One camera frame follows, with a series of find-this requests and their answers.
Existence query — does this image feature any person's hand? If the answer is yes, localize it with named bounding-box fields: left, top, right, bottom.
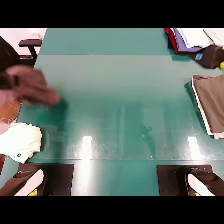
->
left=4, top=64, right=62, bottom=107

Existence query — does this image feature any orange garment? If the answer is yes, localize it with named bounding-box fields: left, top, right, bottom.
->
left=0, top=98, right=22, bottom=125

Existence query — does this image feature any white garment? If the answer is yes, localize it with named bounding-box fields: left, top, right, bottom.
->
left=176, top=28, right=214, bottom=50
left=190, top=79, right=224, bottom=140
left=0, top=122, right=44, bottom=165

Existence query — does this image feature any red garment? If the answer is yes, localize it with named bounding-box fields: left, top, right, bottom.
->
left=164, top=28, right=184, bottom=55

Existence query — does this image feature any dark brown garment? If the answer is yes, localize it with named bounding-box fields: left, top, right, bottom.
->
left=194, top=44, right=224, bottom=70

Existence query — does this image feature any cream garment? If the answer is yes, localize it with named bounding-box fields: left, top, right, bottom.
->
left=203, top=28, right=224, bottom=48

